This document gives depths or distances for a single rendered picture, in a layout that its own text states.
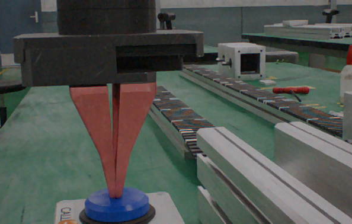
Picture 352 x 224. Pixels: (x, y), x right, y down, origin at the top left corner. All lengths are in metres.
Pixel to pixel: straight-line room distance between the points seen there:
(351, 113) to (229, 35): 11.37
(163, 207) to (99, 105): 0.09
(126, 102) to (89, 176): 0.34
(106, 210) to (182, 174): 0.30
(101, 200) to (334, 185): 0.16
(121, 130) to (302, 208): 0.11
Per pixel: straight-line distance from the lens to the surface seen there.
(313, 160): 0.40
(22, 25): 11.50
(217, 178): 0.39
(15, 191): 0.58
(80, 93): 0.27
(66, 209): 0.34
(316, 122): 0.72
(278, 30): 4.51
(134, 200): 0.31
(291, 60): 5.57
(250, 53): 1.48
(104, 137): 0.29
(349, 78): 1.05
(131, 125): 0.28
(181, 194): 0.54
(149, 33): 0.28
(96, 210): 0.31
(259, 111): 0.93
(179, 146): 0.69
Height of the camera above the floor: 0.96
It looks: 10 degrees down
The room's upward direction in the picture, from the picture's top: 2 degrees counter-clockwise
